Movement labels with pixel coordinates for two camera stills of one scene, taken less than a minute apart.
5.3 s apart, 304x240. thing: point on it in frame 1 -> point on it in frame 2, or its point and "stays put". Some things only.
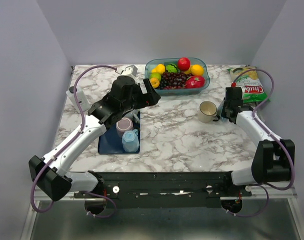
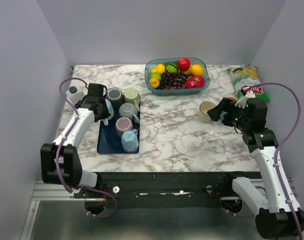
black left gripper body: (131, 103) -> (104, 113)
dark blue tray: (110, 142) stays put
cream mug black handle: (207, 112) stays put
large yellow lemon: (197, 70) stays put
